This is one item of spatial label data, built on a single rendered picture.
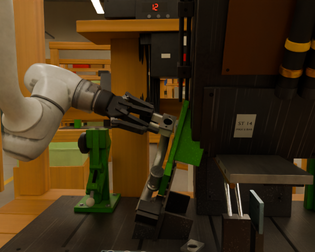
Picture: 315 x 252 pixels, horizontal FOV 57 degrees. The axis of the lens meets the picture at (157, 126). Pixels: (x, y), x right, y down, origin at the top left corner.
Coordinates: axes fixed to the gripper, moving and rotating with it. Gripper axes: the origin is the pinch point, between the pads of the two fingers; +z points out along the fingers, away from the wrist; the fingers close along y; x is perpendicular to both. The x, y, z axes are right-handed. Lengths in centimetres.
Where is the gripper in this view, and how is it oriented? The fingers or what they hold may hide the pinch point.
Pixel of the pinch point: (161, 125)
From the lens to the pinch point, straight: 86.2
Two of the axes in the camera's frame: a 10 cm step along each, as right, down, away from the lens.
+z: 9.3, 3.6, 0.3
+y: 2.6, -7.4, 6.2
